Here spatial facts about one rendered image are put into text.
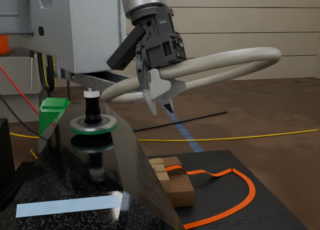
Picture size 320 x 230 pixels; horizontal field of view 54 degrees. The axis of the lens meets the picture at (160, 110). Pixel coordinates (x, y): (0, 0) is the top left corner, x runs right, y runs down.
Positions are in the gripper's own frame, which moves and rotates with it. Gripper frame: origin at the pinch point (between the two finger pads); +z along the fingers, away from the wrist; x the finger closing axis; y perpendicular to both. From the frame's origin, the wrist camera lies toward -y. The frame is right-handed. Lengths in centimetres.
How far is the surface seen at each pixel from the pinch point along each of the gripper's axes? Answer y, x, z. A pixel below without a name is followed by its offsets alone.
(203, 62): 11.1, 1.2, -7.1
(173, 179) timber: -76, 156, 49
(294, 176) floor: 2, 230, 77
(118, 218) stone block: -30.4, 18.2, 28.4
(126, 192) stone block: -29.4, 23.9, 22.3
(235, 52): 16.9, 5.6, -7.8
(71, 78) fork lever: -63, 51, -25
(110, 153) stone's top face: -47, 44, 11
